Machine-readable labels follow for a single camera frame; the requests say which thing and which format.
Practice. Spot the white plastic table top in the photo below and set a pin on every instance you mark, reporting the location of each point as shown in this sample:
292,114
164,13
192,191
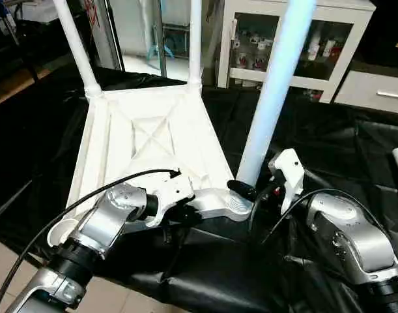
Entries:
153,137

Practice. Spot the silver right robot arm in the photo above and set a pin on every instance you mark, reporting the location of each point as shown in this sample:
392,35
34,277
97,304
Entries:
348,231

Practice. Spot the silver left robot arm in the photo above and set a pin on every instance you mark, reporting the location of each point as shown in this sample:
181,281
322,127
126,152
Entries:
101,225

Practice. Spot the white drawer unit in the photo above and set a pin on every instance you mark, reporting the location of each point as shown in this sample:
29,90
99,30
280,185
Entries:
374,91

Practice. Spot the white glass door cabinet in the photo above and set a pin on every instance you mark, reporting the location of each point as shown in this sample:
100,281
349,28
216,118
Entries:
329,45

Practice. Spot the black table mat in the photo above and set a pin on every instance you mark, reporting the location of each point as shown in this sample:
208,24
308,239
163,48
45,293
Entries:
29,143

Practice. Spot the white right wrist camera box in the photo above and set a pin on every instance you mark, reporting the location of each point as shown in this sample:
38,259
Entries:
288,171

